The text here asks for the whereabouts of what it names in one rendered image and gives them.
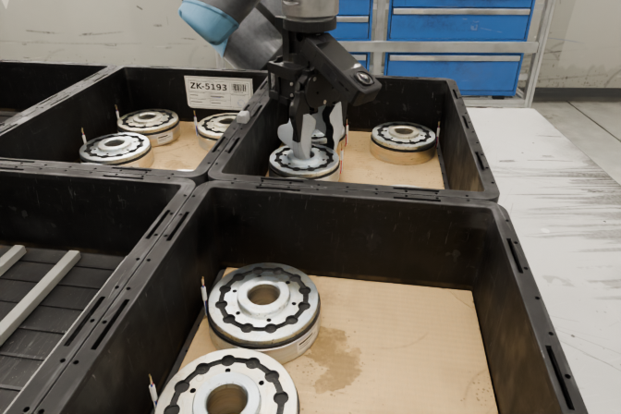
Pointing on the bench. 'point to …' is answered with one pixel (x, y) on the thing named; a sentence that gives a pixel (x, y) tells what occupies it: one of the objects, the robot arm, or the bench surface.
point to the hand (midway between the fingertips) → (320, 158)
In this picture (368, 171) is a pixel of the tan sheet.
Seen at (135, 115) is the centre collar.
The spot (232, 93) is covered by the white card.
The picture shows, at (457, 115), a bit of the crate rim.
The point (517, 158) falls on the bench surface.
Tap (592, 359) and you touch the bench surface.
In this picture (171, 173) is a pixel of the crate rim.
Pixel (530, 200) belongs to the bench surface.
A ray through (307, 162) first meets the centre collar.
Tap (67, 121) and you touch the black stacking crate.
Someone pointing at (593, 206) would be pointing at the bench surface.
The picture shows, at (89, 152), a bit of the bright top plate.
